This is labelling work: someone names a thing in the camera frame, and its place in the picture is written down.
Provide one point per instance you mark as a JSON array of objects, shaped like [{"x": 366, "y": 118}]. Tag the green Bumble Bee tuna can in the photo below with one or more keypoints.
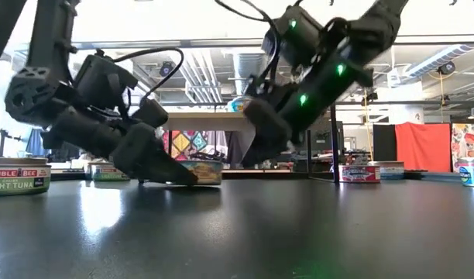
[
  {"x": 105, "y": 174},
  {"x": 18, "y": 182}
]

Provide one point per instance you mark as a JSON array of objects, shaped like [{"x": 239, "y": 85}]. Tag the silver ribbed air duct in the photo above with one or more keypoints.
[{"x": 246, "y": 69}]

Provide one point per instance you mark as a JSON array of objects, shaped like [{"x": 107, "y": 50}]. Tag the dark cloth backdrop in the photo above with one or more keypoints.
[{"x": 35, "y": 141}]

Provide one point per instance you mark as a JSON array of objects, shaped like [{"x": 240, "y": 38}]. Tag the teal yellowfin tuna can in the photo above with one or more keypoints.
[{"x": 208, "y": 172}]

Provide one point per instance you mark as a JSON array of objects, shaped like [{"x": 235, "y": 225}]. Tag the black backdrop panel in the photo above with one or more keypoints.
[{"x": 384, "y": 141}]

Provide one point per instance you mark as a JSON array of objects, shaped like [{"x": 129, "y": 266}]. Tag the orange cloth backdrop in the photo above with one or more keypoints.
[{"x": 423, "y": 147}]

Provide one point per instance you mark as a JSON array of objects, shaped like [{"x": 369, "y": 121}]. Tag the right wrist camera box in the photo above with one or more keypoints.
[{"x": 295, "y": 35}]

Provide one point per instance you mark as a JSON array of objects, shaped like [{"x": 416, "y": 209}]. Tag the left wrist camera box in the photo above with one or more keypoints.
[{"x": 101, "y": 81}]

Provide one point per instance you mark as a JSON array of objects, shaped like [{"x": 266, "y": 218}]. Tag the silver-top tuna can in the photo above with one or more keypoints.
[{"x": 239, "y": 105}]

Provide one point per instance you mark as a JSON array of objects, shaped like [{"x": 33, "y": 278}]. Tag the black ceiling spotlight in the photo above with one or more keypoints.
[
  {"x": 166, "y": 69},
  {"x": 370, "y": 97},
  {"x": 447, "y": 67}
]

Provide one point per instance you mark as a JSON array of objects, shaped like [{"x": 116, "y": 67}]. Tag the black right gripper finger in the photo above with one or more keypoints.
[
  {"x": 264, "y": 89},
  {"x": 273, "y": 131}
]

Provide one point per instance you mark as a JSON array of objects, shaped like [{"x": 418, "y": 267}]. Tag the blue gold-top tuna can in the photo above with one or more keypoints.
[{"x": 473, "y": 172}]

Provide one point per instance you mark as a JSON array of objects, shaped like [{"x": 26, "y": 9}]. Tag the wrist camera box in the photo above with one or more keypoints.
[
  {"x": 295, "y": 35},
  {"x": 101, "y": 81}
]

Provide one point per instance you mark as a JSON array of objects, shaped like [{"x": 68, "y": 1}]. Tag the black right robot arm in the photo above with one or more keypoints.
[{"x": 376, "y": 23}]

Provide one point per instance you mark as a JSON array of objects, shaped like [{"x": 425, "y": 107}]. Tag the red tuna can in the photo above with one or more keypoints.
[{"x": 359, "y": 174}]

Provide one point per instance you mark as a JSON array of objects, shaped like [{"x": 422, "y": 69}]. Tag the floral cloth backdrop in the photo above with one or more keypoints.
[{"x": 467, "y": 143}]

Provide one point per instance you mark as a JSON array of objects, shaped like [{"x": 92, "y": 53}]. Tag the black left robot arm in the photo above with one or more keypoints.
[{"x": 47, "y": 35}]

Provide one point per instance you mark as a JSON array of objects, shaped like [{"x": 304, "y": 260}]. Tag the colourful patchwork quilt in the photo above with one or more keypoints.
[{"x": 186, "y": 147}]

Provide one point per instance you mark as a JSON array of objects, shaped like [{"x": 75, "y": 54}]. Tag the white ribbed air duct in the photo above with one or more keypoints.
[{"x": 438, "y": 58}]

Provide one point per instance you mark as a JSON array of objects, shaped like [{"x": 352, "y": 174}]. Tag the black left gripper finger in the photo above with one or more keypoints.
[
  {"x": 144, "y": 155},
  {"x": 152, "y": 112}
]

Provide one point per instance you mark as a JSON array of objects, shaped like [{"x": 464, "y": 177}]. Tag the white blue gold-top can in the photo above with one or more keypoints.
[{"x": 392, "y": 170}]

